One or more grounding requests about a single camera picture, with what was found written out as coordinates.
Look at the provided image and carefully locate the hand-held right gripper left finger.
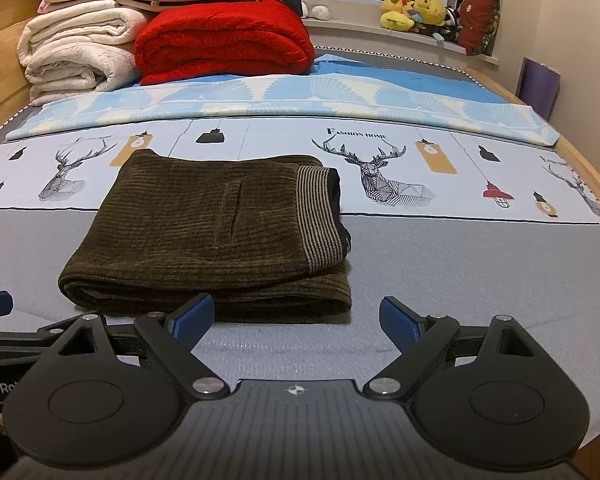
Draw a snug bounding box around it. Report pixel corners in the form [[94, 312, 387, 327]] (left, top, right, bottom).
[[44, 293, 232, 404]]

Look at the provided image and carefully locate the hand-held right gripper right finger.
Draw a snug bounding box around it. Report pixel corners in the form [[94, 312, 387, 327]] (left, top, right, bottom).
[[362, 296, 542, 404]]

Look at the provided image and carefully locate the light blue patterned sheet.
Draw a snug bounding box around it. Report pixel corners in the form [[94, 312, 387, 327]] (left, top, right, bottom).
[[5, 55, 562, 149]]

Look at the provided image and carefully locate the white fleece blanket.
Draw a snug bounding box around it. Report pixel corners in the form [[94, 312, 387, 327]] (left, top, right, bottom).
[[17, 0, 154, 107]]

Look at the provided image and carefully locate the purple mat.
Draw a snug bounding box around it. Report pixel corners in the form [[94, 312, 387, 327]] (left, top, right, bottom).
[[516, 57, 562, 122]]

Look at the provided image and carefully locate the red fleece blanket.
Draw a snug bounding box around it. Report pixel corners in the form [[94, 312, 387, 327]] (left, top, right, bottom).
[[134, 0, 316, 87]]

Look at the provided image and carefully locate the white window sill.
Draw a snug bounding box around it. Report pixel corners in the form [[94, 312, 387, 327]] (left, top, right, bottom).
[[302, 16, 502, 67]]

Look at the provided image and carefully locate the small colourful plush toy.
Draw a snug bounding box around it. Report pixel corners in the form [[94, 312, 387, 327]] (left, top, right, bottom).
[[432, 12, 464, 44]]

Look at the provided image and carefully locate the dark red cushion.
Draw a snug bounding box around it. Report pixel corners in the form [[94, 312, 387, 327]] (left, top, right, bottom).
[[455, 0, 501, 56]]

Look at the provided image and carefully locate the yellow duck plush toy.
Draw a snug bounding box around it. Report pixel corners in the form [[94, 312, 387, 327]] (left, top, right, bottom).
[[380, 0, 417, 32]]

